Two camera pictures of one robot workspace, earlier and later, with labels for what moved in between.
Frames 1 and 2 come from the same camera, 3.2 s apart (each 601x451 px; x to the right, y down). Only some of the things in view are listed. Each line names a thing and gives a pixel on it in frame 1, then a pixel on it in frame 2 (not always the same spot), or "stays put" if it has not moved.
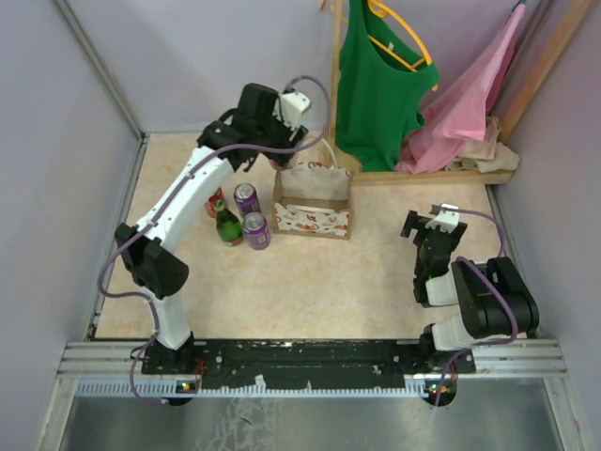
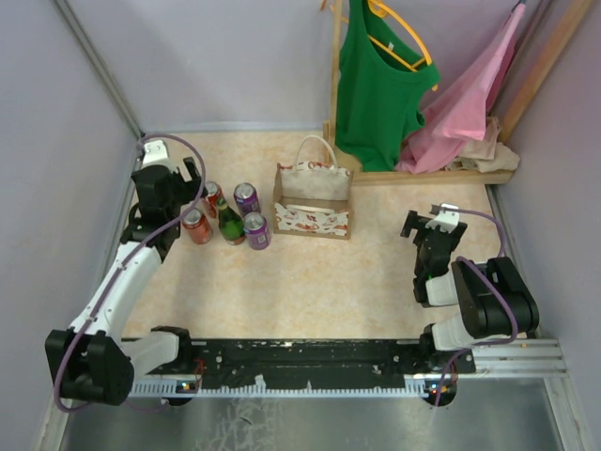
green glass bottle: [229, 225] stays put
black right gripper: [426, 230] stays put
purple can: [257, 230] stays put
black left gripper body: [285, 141] → [183, 176]
